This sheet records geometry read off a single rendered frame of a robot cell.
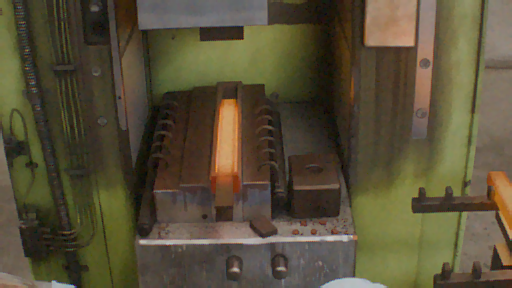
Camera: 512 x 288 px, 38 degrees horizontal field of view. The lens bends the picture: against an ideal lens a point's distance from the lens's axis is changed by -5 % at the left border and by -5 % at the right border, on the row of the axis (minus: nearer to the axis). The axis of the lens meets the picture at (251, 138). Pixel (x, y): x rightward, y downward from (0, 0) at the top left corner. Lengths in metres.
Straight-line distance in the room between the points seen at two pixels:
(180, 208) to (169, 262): 0.10
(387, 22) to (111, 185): 0.61
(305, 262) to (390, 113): 0.32
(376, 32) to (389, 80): 0.11
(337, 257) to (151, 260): 0.32
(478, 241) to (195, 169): 1.77
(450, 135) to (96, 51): 0.68
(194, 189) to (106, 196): 0.26
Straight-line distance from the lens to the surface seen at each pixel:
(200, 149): 1.41
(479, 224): 3.05
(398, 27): 1.33
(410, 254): 1.59
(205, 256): 1.31
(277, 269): 1.28
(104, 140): 1.44
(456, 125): 1.47
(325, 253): 1.31
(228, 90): 1.66
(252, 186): 1.30
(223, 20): 1.18
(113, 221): 1.54
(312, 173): 1.35
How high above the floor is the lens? 1.65
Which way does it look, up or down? 27 degrees down
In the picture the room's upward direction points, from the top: 2 degrees counter-clockwise
